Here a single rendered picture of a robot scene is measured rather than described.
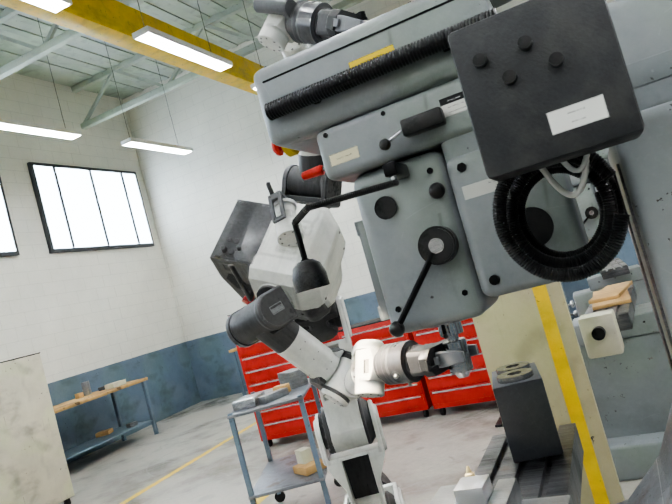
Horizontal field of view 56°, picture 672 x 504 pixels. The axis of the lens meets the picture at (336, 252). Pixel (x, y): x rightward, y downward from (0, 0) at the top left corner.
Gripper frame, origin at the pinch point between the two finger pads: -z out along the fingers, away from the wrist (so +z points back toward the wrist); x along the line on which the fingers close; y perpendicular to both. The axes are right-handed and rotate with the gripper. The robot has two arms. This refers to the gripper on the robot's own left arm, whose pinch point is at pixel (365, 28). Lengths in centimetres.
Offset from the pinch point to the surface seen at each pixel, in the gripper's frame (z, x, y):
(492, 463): -37, -31, -97
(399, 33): -14.9, 9.9, -1.2
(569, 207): -50, 4, -25
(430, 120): -25.5, 12.0, -15.0
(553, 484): -55, -17, -86
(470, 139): -30.9, 6.3, -17.3
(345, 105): -8.1, 13.6, -15.1
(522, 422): -41, -32, -83
